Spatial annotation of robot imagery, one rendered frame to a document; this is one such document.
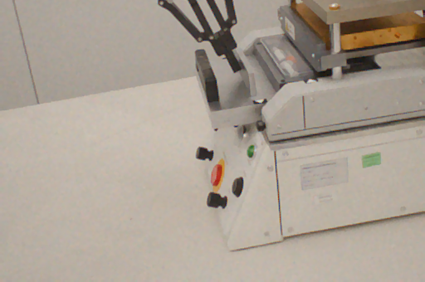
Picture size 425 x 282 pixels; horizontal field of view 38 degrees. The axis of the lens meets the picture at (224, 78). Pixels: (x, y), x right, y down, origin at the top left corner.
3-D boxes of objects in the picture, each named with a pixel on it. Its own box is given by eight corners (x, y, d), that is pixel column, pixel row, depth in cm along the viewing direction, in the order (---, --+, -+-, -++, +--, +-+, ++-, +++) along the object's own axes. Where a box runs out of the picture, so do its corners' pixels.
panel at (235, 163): (202, 154, 127) (232, 72, 121) (226, 243, 99) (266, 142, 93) (193, 152, 126) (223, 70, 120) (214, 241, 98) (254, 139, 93)
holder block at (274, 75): (339, 42, 117) (339, 30, 116) (381, 81, 98) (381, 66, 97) (254, 55, 115) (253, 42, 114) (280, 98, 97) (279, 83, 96)
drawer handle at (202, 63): (207, 68, 112) (204, 47, 110) (219, 100, 98) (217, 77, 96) (196, 70, 112) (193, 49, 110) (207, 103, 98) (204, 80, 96)
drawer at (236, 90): (347, 58, 119) (346, 19, 116) (394, 104, 99) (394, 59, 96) (197, 81, 116) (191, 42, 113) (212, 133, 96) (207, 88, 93)
